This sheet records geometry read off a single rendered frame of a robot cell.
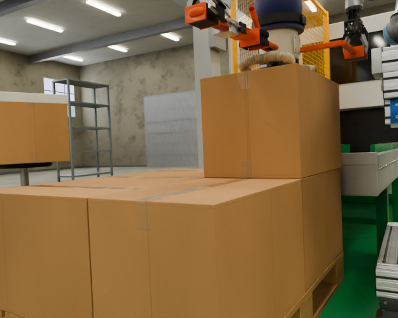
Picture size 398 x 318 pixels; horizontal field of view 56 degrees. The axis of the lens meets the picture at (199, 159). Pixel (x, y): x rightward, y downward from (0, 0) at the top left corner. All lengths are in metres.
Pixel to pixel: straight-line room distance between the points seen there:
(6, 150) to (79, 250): 1.29
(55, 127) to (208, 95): 1.15
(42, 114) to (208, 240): 1.71
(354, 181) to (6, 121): 1.86
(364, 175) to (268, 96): 0.77
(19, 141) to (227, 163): 1.29
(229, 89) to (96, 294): 0.85
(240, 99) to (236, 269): 0.72
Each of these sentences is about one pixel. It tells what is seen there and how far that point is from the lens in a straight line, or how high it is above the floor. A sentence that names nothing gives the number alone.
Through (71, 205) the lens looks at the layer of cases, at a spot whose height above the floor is 0.52.
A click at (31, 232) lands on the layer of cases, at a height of 0.43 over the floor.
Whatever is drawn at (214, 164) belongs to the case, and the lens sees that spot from 1.48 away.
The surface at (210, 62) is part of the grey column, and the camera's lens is 3.12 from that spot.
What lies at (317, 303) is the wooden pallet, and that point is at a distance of 1.67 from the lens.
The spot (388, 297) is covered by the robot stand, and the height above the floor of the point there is 0.14.
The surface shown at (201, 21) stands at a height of 1.05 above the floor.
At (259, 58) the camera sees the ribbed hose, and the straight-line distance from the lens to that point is 1.57.
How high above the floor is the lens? 0.66
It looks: 2 degrees down
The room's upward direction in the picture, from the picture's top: 2 degrees counter-clockwise
